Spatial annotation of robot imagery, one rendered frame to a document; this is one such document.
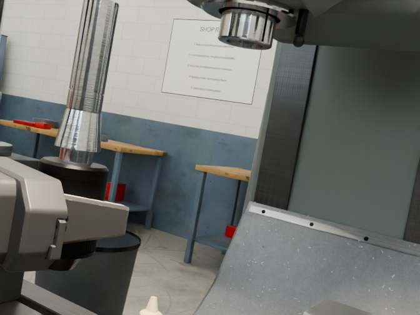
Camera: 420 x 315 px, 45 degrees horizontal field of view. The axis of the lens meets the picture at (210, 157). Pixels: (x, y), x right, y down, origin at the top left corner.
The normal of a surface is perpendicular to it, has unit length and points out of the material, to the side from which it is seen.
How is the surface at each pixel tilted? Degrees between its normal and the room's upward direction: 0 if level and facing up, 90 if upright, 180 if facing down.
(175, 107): 90
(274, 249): 64
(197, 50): 90
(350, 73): 90
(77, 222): 90
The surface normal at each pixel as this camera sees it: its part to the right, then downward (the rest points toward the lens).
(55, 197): 0.59, -0.58
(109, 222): 0.66, 0.16
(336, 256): -0.40, -0.48
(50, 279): -0.45, 0.04
